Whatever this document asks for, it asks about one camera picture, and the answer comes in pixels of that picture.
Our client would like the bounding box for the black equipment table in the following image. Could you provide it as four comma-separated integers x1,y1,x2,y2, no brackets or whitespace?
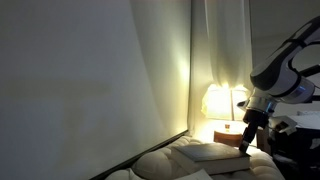
266,126,320,180

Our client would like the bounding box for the white curtain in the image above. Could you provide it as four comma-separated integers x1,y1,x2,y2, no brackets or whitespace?
188,0,254,134

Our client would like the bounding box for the black book with blue cover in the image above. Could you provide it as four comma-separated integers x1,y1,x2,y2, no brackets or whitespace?
169,142,252,176

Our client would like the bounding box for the white fabric bundle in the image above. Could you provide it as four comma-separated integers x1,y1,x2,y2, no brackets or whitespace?
289,110,320,131

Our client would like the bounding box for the white backdrop panel black edge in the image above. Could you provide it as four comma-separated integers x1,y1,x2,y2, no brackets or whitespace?
0,0,192,180

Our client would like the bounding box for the table lamp with wooden base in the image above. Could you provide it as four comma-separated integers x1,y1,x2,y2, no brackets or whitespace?
200,83,252,148

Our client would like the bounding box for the cream tufted mattress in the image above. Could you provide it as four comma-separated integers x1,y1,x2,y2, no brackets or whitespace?
105,134,286,180

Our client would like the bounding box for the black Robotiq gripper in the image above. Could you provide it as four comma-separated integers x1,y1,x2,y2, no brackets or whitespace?
238,109,270,154

